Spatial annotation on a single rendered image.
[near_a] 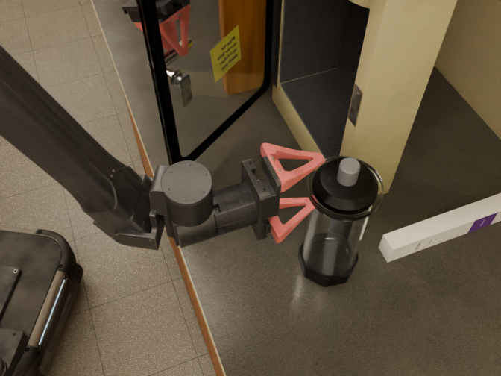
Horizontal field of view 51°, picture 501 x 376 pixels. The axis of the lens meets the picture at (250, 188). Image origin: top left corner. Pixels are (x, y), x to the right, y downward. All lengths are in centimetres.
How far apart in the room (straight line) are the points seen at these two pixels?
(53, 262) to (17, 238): 17
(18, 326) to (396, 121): 131
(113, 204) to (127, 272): 143
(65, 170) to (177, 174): 12
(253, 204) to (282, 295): 29
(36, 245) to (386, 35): 145
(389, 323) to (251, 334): 23
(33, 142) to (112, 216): 14
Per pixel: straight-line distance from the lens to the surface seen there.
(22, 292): 183
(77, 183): 60
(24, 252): 190
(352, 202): 73
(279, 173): 63
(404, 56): 77
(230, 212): 65
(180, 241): 65
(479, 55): 126
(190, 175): 59
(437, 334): 93
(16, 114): 53
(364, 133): 85
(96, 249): 212
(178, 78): 84
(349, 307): 91
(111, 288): 202
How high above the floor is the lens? 176
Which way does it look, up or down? 54 degrees down
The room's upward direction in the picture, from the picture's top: straight up
